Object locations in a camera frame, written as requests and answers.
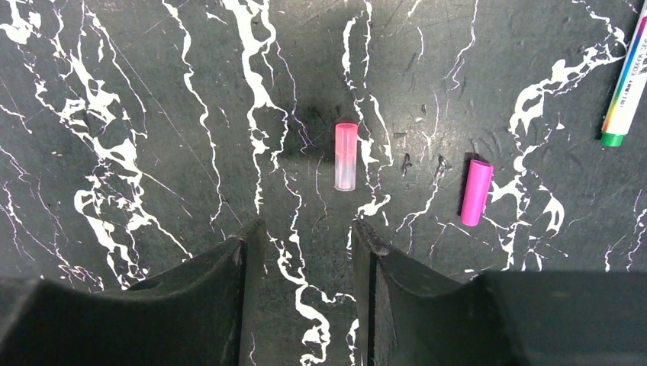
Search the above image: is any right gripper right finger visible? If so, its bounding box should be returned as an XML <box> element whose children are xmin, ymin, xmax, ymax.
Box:
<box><xmin>352</xmin><ymin>220</ymin><xmax>646</xmax><ymax>365</ymax></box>

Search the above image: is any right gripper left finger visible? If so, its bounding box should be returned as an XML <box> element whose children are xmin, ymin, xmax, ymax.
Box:
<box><xmin>1</xmin><ymin>219</ymin><xmax>267</xmax><ymax>365</ymax></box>

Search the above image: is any magenta pen cap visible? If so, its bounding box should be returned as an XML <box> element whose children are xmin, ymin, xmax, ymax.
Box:
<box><xmin>460</xmin><ymin>159</ymin><xmax>494</xmax><ymax>227</ymax></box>

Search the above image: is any translucent pink pen cap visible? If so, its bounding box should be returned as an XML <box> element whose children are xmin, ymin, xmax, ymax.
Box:
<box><xmin>334</xmin><ymin>122</ymin><xmax>358</xmax><ymax>191</ymax></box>

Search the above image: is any green tipped white marker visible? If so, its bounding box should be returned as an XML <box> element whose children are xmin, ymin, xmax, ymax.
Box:
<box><xmin>600</xmin><ymin>1</ymin><xmax>646</xmax><ymax>147</ymax></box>

